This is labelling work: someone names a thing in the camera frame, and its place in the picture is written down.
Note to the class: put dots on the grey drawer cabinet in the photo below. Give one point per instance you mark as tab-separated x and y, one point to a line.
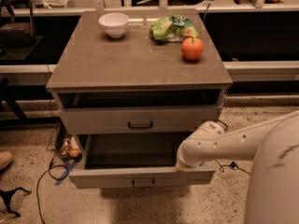
96	71

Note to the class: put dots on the white ceramic bowl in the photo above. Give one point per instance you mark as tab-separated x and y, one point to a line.
114	24

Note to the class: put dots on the grey top drawer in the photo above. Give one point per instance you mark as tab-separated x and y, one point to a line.
137	119

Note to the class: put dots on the green chip bag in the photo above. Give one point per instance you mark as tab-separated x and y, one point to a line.
172	29

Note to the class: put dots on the orange fruit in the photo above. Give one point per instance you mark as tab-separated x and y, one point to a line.
192	48

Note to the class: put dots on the brown shoe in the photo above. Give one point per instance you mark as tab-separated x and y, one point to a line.
5	159

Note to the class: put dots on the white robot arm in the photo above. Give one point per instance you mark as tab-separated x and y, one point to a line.
273	146

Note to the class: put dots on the black floor stand foot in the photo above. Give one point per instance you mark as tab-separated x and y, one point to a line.
7	197

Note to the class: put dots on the grey drawer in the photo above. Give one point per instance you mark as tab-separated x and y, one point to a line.
135	160
137	119

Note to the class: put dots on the dark chair on left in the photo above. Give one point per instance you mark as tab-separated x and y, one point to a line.
17	39

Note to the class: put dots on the wire basket with items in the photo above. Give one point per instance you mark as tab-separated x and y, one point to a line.
63	144

